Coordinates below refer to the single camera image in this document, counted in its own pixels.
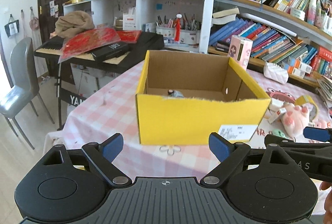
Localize mint green hair clip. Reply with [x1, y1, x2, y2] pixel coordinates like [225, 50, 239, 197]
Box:
[272, 129, 293, 140]

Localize pink pig plush toy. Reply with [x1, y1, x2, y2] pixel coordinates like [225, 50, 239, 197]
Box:
[281, 103, 310, 140]

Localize small white labelled box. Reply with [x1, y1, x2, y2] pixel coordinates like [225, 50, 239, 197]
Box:
[268, 107, 287, 124]

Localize yellow tape roll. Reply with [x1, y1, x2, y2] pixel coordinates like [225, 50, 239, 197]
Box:
[294, 94, 319, 121]

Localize purple lidded small container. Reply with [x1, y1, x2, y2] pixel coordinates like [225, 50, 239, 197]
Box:
[168, 89, 184, 98]

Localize person's right hand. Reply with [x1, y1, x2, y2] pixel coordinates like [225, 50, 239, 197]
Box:
[320, 181, 332, 224]

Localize pink checkered tablecloth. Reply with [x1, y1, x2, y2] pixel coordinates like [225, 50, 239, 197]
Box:
[44, 61, 331, 179]

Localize yellow cardboard box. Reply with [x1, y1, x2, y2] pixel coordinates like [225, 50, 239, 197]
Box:
[135, 51, 271, 145]

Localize white quilted pouch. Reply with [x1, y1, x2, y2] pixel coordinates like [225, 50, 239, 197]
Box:
[263, 62, 289, 84]

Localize stack of magazines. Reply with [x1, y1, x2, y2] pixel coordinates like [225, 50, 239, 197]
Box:
[317, 76, 332, 109]

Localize grey chair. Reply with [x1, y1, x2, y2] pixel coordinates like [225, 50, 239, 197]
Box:
[1, 37, 54, 149]

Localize orange white boxes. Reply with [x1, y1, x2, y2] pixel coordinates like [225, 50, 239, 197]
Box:
[281, 57, 312, 78]

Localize pink cylindrical humidifier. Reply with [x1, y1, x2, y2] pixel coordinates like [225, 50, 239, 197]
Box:
[228, 35, 253, 70]

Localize black keyboard piano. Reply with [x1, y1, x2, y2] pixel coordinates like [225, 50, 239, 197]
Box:
[34, 31, 165, 74]

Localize red gift bag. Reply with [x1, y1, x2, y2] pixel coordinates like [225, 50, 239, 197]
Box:
[59, 27, 142, 63]

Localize row of books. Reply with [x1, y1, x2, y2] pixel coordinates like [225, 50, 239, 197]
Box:
[209, 16, 318, 65]

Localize white pen holder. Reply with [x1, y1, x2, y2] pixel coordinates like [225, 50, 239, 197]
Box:
[156, 27, 200, 46]

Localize brown knitted cloth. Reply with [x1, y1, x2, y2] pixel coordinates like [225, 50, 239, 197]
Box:
[55, 11, 95, 39]

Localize white shelf unit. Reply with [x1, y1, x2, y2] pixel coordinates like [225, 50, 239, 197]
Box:
[63, 0, 207, 53]

